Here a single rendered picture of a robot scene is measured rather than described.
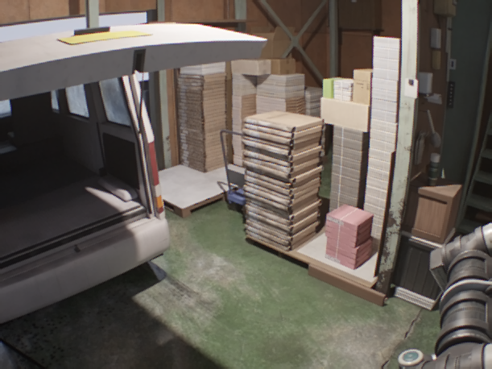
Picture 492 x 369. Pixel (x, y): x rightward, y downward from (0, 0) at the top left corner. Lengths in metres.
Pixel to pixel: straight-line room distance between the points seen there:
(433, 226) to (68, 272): 2.32
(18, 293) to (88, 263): 0.51
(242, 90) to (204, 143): 0.78
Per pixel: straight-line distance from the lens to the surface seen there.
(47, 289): 2.48
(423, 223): 2.62
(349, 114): 3.07
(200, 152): 4.75
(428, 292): 2.82
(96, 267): 2.54
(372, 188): 3.11
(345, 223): 2.88
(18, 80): 1.12
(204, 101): 4.61
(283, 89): 4.61
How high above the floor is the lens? 1.77
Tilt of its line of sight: 22 degrees down
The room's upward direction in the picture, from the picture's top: 1 degrees counter-clockwise
